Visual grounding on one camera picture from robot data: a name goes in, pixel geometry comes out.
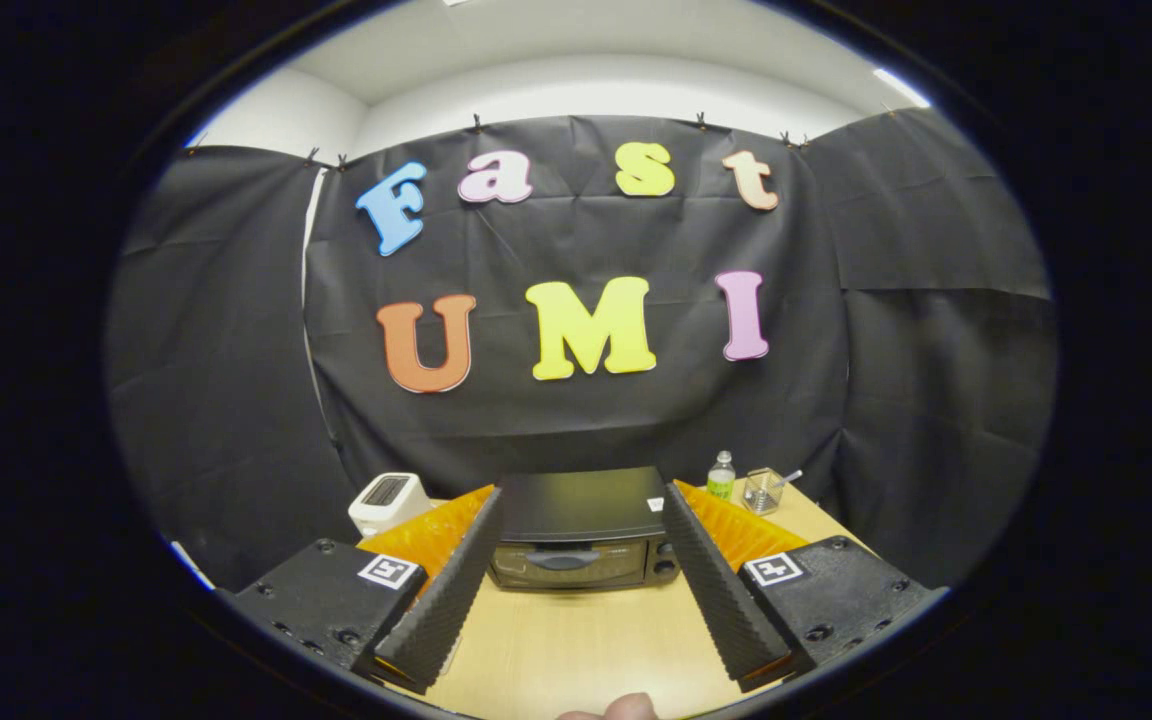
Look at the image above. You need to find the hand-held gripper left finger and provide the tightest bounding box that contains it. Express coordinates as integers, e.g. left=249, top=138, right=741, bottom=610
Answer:
left=219, top=484, right=506, bottom=694

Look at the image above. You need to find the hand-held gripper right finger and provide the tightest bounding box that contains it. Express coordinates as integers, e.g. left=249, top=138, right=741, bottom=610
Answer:
left=661, top=480, right=950, bottom=694

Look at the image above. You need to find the black toaster oven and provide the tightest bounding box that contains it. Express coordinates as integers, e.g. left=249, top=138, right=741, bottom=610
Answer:
left=488, top=466, right=683, bottom=592

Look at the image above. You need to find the white pop-up toaster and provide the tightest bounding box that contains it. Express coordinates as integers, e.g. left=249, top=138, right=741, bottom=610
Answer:
left=348, top=472, right=434, bottom=539

